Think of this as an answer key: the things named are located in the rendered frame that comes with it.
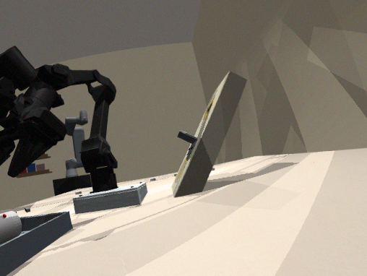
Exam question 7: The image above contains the white cylinder with two slots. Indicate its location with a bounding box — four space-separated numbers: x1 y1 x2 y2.
0 211 22 244

